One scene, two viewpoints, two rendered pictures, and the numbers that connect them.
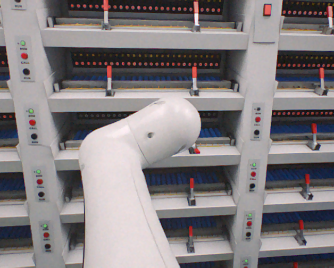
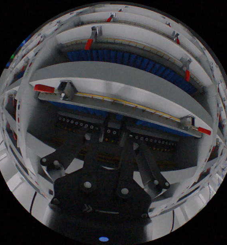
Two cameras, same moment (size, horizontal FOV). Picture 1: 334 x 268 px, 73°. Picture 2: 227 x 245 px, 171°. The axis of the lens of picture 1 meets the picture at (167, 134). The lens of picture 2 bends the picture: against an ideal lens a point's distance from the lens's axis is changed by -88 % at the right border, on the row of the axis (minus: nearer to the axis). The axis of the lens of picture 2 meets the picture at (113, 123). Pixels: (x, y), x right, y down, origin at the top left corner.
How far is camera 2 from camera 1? 62 cm
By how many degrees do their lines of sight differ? 22
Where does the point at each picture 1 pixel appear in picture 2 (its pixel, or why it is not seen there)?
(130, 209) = not seen: outside the picture
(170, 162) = (110, 69)
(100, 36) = not seen: hidden behind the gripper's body
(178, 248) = (124, 16)
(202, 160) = (58, 70)
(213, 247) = (93, 16)
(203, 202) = (83, 31)
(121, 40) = not seen: hidden behind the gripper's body
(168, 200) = (127, 34)
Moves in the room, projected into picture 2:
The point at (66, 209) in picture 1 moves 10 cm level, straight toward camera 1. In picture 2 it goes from (209, 82) to (220, 75)
